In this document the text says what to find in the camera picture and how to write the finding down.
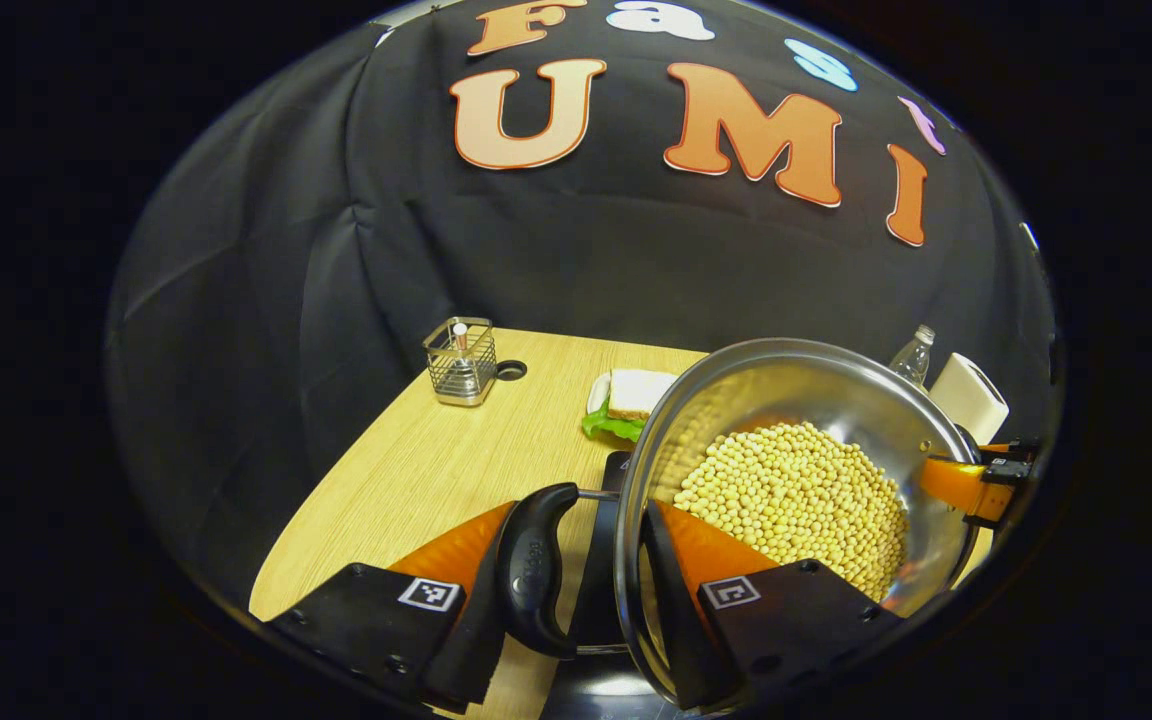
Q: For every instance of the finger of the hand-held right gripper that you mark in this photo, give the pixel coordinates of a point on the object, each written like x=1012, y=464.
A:
x=1016, y=450
x=956, y=483

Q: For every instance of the white toaster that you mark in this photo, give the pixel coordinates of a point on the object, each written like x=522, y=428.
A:
x=971, y=400

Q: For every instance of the black induction cooktop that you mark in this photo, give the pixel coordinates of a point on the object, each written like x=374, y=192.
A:
x=596, y=580

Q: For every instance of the sandwich with lettuce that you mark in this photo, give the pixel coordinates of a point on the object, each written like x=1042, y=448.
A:
x=636, y=395

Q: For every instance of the white sandwich plate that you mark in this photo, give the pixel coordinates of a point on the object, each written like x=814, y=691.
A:
x=596, y=395

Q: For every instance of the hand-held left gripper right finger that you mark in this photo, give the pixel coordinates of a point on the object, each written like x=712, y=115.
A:
x=686, y=650

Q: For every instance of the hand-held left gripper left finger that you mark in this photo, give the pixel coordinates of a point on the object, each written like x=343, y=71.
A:
x=471, y=650

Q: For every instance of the clear plastic bottle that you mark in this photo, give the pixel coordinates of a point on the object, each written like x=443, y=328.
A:
x=914, y=355

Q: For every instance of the small pale-capped bottle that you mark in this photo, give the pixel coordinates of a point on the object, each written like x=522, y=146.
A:
x=460, y=340

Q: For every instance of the pile of soybeans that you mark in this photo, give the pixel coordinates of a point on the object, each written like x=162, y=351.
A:
x=796, y=500

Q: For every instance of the black backdrop cloth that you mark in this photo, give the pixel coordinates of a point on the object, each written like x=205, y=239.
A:
x=386, y=230

